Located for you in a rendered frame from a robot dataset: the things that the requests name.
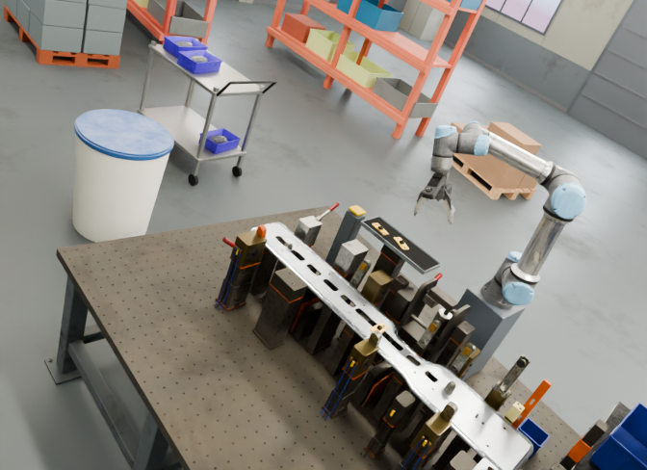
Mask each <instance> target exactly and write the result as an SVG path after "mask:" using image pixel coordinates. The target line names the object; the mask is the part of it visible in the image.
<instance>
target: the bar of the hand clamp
mask: <svg viewBox="0 0 647 470"><path fill-rule="evenodd" d="M530 363H531V360H530V359H529V358H527V357H526V356H525V355H524V354H522V355H521V356H520V357H519V358H518V360H517V361H516V362H515V364H514V365H513V366H512V368H511V369H510V370H509V371H508V373H507V374H506V375H505V377H504V378H503V380H502V381H501V382H500V384H499V385H498V386H497V387H496V389H495V391H497V390H498V389H499V388H500V387H501V386H502V385H503V383H505V384H506V385H507V389H506V390H505V391H504V393H503V394H502V395H501V396H502V397H503V396H504V395H505V393H506V392H507V391H508V390H509V389H510V387H511V386H512V385H513V384H514V382H515V381H516V380H517V379H518V378H519V377H520V376H521V374H522V373H523V372H524V370H525V369H526V368H527V367H528V365H529V364H530Z"/></svg>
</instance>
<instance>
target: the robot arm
mask: <svg viewBox="0 0 647 470"><path fill-rule="evenodd" d="M454 153H459V154H468V155H475V156H478V155H479V156H485V155H486V154H487V153H488V154H490V155H491V156H493V157H495V158H497V159H499V160H501V161H503V162H504V163H506V164H508V165H510V166H512V167H514V168H516V169H517V170H519V171H521V172H523V173H525V174H526V175H528V176H530V177H532V178H534V179H536V182H537V184H539V185H541V186H543V187H544V188H545V189H546V190H547V191H548V193H549V196H548V198H547V200H546V201H545V203H544V205H543V207H542V209H543V212H544V215H543V217H542V218H541V220H540V222H539V224H538V226H537V227H536V229H535V230H534V232H533V234H532V236H531V239H530V241H529V243H528V244H527V246H526V248H525V250H524V252H523V254H522V253H520V252H517V251H511V252H510V253H509V254H508V255H507V256H506V257H505V260H504V262H503V264H502V265H501V267H500V268H499V269H498V271H497V272H496V274H495V275H494V277H493V278H491V279H490V280H489V281H487V282H486V283H485V284H484V285H483V286H482V288H481V289H480V291H481V294H482V296H483V297H484V298H485V299H486V300H487V301H488V302H489V303H490V304H492V305H494V306H495V307H498V308H500V309H503V310H509V309H511V308H512V307H513V305H526V304H528V303H530V302H531V301H532V299H533V296H534V291H533V290H534V288H535V286H536V284H537V282H538V281H539V279H540V276H539V274H538V273H539V271H540V269H541V268H542V266H543V264H544V262H545V261H546V259H547V257H548V255H549V254H550V252H551V250H552V248H553V246H554V245H555V243H556V240H557V239H558V237H559V235H560V233H561V232H562V230H563V228H564V226H565V225H566V224H567V223H569V222H572V221H573V220H574V218H575V217H577V216H578V215H580V214H581V213H582V212H583V210H584V208H585V206H586V193H585V191H584V189H583V188H582V183H581V181H580V179H579V178H578V176H577V175H575V174H574V173H573V172H571V171H569V170H567V169H565V168H563V167H561V166H559V165H557V164H555V163H553V162H548V163H547V162H545V161H543V160H542V159H540V158H538V157H536V156H534V155H532V154H530V153H528V152H527V151H526V150H524V149H522V148H520V147H518V146H516V145H515V144H512V143H510V142H508V141H506V140H504V139H502V138H501V137H499V136H497V135H495V134H493V133H491V132H490V131H488V130H486V129H484V128H482V126H481V124H480V123H478V122H477V121H470V122H468V123H466V124H465V126H464V128H463V130H462V133H458V132H456V127H454V126H449V125H439V126H437V127H436V129H435V135H434V143H433V150H432V157H431V158H430V160H431V171H434V172H435V173H434V174H433V175H432V177H431V178H430V180H429V181H428V183H427V185H426V187H425V188H424V189H423V190H422V191H421V192H420V194H419V196H418V199H417V202H416V205H415V209H414V216H416V215H417V214H418V213H419V210H420V209H421V208H422V206H423V205H424V204H426V203H427V199H428V198H429V199H437V201H440V199H443V200H444V201H443V203H442V207H443V208H444V209H445V211H446V215H447V216H448V221H449V222H450V223H451V224H452V223H453V213H454V207H453V206H452V199H451V194H452V186H453V184H451V183H449V176H450V172H451V167H452V163H453V154H454ZM450 189H451V193H450Z"/></svg>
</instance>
